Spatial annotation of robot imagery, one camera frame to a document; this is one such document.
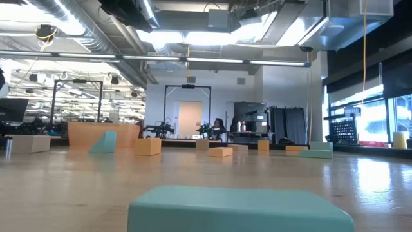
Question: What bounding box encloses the black cabinet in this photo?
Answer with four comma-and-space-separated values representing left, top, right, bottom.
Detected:
233, 101, 268, 133

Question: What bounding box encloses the teal brick block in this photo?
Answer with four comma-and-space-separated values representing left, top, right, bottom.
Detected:
309, 141, 334, 151

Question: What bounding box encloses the black monitor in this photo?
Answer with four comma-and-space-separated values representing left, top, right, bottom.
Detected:
0, 97, 30, 123

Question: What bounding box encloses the teal slab block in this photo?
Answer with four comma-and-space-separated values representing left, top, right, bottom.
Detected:
298, 149, 334, 160

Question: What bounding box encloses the beige arch block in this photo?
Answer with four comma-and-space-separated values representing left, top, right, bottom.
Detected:
195, 139, 211, 151

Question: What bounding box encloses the long ceiling light bar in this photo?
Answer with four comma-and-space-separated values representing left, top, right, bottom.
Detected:
0, 50, 312, 68

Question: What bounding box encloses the black ceiling cable reel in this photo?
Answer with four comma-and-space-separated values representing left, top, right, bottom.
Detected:
34, 24, 59, 43

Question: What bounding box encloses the orange plastic bin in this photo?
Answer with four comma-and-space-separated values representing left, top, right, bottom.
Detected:
67, 121, 142, 149

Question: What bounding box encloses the black aluminium table frame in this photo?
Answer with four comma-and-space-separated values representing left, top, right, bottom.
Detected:
51, 138, 310, 151

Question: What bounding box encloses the silver spiral ventilation duct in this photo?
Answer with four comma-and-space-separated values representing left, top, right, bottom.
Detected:
19, 0, 160, 88

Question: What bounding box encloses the large silver air duct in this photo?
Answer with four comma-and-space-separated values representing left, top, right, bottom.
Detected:
297, 0, 395, 52

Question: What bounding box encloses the black gantry frame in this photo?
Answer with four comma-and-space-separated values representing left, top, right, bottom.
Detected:
50, 79, 104, 125
163, 84, 212, 136

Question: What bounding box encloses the large orange cube block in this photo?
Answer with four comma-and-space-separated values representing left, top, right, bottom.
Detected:
134, 137, 162, 157

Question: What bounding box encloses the person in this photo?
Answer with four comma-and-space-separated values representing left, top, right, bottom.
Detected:
211, 117, 228, 142

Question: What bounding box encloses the metal cylinder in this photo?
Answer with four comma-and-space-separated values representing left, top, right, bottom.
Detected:
4, 135, 14, 159

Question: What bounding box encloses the dark grey curtain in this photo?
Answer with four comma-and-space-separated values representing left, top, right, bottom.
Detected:
268, 106, 307, 145

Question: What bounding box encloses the red object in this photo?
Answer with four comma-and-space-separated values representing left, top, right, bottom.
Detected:
358, 140, 389, 149

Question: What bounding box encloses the teal wedge block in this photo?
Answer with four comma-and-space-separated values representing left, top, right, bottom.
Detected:
87, 130, 118, 154

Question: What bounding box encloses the beige door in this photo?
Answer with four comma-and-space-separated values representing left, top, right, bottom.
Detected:
177, 101, 203, 137

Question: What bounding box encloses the black perforated crate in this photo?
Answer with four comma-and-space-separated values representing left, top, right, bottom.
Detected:
328, 119, 357, 145

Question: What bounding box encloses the large beige rectangular block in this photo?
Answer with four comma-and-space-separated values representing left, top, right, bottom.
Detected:
6, 134, 52, 155

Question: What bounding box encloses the large teal rectangular block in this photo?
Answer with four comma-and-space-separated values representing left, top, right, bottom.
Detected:
127, 185, 355, 232

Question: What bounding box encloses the yellow container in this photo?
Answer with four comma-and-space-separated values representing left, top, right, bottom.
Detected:
392, 131, 411, 150

